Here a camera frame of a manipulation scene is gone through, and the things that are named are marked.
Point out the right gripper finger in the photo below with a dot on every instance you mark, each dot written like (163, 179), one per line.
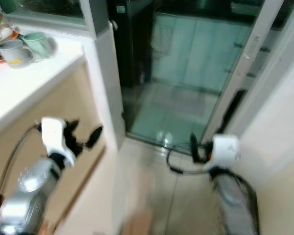
(193, 146)

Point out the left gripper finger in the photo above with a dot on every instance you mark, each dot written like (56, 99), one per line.
(94, 138)
(73, 125)

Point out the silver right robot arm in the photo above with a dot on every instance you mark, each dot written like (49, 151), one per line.
(230, 205)

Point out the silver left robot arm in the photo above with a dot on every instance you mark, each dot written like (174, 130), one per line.
(27, 191)

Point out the beige counter cabinet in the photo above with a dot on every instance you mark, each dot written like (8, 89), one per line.
(34, 98)

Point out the green ceramic mug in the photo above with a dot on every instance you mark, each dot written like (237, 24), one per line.
(40, 45)

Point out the grey ceramic mug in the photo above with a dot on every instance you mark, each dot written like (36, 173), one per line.
(17, 55)

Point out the glass sliding door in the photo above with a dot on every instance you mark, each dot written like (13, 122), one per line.
(186, 54)

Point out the white framed glass window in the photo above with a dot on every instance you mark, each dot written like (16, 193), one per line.
(49, 22)

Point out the white round knob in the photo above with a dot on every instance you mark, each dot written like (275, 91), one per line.
(113, 24)

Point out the white bowl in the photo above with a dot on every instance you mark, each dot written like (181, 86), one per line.
(4, 34)

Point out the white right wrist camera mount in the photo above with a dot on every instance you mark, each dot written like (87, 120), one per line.
(224, 152)

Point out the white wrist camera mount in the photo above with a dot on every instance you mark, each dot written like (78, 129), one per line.
(224, 152)
(54, 137)

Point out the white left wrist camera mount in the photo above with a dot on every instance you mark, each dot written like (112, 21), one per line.
(54, 137)

